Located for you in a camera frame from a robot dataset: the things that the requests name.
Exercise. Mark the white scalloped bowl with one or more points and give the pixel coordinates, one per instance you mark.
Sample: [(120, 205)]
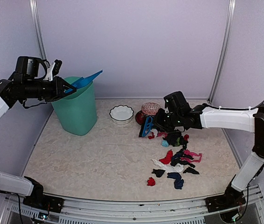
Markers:
[(121, 114)]

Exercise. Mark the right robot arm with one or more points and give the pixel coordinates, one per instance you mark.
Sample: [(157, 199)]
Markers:
[(178, 113)]

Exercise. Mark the teal plastic waste bin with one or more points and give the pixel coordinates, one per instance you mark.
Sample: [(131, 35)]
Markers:
[(77, 112)]

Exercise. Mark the red paper scrap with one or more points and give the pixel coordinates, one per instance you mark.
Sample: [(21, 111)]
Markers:
[(151, 182)]

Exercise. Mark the red patterned bowl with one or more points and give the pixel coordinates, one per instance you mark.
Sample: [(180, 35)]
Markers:
[(141, 117)]

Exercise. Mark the blue hand brush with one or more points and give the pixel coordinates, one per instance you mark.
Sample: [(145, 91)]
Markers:
[(147, 127)]

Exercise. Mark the pink patterned inverted bowl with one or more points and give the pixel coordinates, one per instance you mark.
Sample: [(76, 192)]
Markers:
[(150, 108)]

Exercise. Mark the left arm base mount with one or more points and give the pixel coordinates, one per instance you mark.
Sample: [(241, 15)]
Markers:
[(39, 200)]

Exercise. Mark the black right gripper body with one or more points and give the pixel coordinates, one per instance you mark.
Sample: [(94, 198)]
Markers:
[(168, 122)]

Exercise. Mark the light blue paper scrap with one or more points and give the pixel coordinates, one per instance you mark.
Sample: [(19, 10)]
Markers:
[(165, 143)]

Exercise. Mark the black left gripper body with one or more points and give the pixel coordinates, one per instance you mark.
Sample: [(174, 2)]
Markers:
[(55, 91)]

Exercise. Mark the blue plastic dustpan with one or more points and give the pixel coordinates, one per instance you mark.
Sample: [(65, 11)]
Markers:
[(83, 82)]

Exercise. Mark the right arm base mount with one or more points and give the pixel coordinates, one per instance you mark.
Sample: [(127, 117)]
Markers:
[(229, 199)]

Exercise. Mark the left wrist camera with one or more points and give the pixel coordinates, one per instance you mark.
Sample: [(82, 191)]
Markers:
[(53, 70)]

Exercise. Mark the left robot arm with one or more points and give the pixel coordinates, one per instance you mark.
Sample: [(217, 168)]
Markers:
[(32, 78)]

